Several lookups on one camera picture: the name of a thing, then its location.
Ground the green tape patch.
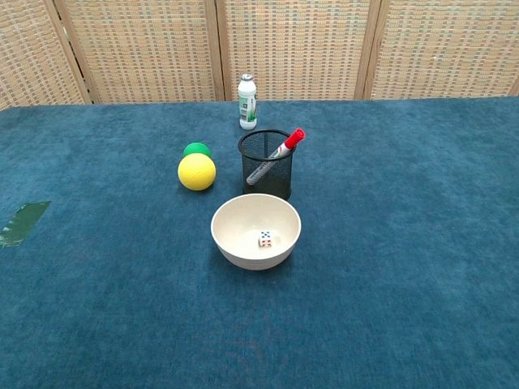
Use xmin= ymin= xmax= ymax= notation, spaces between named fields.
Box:
xmin=0 ymin=200 xmax=52 ymax=249

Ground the black mesh pen holder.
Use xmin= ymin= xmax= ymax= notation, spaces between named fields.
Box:
xmin=237 ymin=128 xmax=294 ymax=202

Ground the cream white bowl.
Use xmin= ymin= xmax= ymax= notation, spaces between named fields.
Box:
xmin=210 ymin=193 xmax=302 ymax=271

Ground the red capped marker pen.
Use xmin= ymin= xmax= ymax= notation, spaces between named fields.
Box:
xmin=246 ymin=127 xmax=307 ymax=186

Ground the yellow foam ball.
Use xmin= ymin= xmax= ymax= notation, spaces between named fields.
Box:
xmin=177 ymin=154 xmax=217 ymax=192

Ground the green foam ball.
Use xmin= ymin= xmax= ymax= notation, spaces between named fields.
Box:
xmin=182 ymin=142 xmax=212 ymax=160

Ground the white plastic bottle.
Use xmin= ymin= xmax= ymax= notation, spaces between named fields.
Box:
xmin=238 ymin=73 xmax=259 ymax=131

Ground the blue table cloth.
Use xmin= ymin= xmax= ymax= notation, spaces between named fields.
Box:
xmin=0 ymin=95 xmax=519 ymax=389

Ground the woven folding screen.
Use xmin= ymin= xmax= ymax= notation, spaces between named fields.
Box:
xmin=0 ymin=0 xmax=519 ymax=112

